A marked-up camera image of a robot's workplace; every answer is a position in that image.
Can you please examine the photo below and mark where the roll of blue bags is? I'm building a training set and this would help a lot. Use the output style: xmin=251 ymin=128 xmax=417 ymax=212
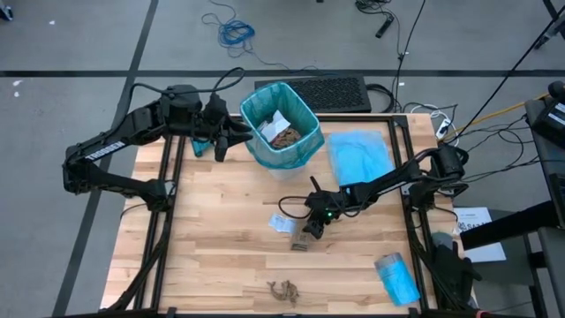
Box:
xmin=373 ymin=252 xmax=421 ymax=307

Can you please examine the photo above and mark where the yellow extension cord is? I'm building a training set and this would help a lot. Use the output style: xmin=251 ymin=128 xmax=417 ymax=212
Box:
xmin=445 ymin=92 xmax=551 ymax=142

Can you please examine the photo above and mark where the white printed paper sheet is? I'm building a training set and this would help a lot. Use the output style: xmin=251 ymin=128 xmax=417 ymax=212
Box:
xmin=453 ymin=206 xmax=508 ymax=264

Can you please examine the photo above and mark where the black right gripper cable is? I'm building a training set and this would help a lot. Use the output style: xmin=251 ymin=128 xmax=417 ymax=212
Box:
xmin=277 ymin=195 xmax=313 ymax=221

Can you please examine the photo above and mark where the black glove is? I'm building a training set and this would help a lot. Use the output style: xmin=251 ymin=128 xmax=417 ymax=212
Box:
xmin=430 ymin=231 xmax=483 ymax=310

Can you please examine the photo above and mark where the blue coiled cable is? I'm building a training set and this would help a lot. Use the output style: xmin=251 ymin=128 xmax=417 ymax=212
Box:
xmin=201 ymin=0 xmax=336 ymax=76

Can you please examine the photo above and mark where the light blue folded bag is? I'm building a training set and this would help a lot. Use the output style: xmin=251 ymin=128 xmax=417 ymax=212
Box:
xmin=326 ymin=130 xmax=396 ymax=187

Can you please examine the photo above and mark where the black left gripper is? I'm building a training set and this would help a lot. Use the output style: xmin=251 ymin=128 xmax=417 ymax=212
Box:
xmin=202 ymin=92 xmax=255 ymax=147

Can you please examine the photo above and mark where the teal plastic trash bag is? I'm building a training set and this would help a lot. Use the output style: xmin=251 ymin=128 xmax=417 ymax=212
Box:
xmin=239 ymin=81 xmax=326 ymax=171

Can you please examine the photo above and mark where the black electronic equipment box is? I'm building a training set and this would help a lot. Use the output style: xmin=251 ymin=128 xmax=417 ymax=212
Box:
xmin=524 ymin=80 xmax=565 ymax=149

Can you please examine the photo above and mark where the thick black coiled cable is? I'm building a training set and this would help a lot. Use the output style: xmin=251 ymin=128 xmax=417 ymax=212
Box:
xmin=365 ymin=82 xmax=398 ymax=114

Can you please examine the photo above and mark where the thin black hanging cable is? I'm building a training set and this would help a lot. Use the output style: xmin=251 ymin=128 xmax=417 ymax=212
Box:
xmin=390 ymin=0 xmax=428 ymax=114
xmin=458 ymin=17 xmax=565 ymax=133

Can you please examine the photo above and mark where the black perforated metal panel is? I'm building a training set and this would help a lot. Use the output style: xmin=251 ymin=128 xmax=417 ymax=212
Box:
xmin=254 ymin=73 xmax=373 ymax=114

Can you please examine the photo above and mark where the black cable with remote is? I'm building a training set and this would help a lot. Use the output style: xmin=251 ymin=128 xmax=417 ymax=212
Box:
xmin=355 ymin=0 xmax=398 ymax=40

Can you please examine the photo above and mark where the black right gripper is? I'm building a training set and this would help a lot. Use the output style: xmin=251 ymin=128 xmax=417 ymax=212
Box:
xmin=303 ymin=189 xmax=350 ymax=241

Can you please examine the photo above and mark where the small crumpled teal bag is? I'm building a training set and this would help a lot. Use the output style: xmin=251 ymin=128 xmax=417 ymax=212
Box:
xmin=190 ymin=136 xmax=213 ymax=158

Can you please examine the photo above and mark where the small white wrapper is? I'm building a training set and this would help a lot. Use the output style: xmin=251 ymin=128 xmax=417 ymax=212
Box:
xmin=268 ymin=213 xmax=298 ymax=234

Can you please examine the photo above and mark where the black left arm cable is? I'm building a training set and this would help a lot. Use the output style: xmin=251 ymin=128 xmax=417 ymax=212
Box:
xmin=130 ymin=65 xmax=247 ymax=101

